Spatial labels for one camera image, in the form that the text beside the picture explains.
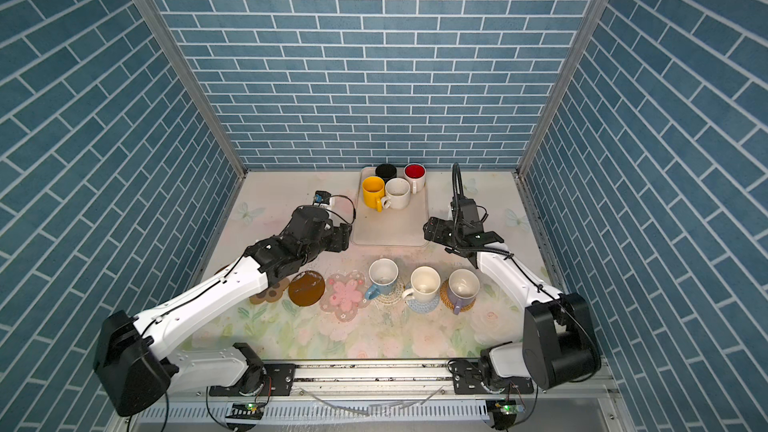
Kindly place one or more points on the aluminium corner post right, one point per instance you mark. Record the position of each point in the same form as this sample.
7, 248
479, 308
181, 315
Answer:
592, 15

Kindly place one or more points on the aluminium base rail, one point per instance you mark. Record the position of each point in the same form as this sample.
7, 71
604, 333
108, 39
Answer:
372, 378

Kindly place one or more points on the yellow mug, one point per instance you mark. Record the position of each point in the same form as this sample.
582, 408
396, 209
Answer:
374, 191

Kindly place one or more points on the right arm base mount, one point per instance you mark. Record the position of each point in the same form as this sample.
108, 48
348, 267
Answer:
472, 378

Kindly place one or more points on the blue floral mug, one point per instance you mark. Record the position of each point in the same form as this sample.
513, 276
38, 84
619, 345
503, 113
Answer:
383, 274

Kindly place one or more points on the white speckled mug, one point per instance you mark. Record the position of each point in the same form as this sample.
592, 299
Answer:
397, 194

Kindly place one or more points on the tan rattan round coaster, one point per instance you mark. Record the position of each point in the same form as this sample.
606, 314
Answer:
445, 300

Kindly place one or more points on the pink flower silicone coaster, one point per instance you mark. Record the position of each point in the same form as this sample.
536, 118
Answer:
344, 295

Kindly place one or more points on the beige serving tray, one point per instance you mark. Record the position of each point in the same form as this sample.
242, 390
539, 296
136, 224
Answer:
390, 227

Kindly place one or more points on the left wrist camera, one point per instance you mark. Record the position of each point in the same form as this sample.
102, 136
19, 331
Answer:
322, 198

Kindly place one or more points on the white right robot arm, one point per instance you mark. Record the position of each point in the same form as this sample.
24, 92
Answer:
558, 342

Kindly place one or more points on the glossy brown scratched coaster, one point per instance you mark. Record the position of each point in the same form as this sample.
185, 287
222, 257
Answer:
306, 288

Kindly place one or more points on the white vented strip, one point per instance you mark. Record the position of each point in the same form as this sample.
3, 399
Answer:
308, 412

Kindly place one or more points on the multicolour woven round coaster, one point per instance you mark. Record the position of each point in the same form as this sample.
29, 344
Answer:
392, 298

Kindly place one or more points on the right circuit board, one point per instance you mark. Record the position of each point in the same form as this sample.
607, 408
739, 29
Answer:
503, 414

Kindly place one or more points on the white mug red inside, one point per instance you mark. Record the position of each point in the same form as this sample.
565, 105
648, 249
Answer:
415, 174

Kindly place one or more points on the aluminium corner post left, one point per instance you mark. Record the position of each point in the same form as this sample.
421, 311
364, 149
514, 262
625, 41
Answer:
170, 48

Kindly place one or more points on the purple mug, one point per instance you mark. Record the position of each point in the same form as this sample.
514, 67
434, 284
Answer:
463, 287

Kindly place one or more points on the blue woven round coaster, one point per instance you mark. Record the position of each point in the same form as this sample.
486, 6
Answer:
419, 307

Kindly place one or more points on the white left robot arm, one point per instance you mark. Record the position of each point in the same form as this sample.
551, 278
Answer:
135, 358

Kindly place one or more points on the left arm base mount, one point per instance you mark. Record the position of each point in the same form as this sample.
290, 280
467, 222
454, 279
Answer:
274, 379

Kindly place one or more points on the left circuit board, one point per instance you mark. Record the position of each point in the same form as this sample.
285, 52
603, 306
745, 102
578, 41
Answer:
244, 417

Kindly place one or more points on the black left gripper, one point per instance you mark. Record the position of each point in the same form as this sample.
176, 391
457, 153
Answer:
341, 236

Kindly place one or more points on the brown paw shaped coaster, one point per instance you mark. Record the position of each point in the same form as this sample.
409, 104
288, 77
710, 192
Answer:
272, 294

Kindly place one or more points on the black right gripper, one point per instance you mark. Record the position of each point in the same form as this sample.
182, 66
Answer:
436, 229

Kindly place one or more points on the black mug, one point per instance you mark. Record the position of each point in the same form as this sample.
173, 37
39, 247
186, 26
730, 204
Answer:
386, 172

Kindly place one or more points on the aluminium corner post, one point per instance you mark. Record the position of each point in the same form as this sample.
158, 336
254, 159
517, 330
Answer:
592, 15
170, 48

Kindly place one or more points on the circuit board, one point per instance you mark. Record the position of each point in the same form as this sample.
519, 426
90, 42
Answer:
503, 414
244, 417

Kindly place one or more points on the plain white mug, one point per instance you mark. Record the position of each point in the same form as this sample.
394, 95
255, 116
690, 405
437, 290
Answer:
425, 283

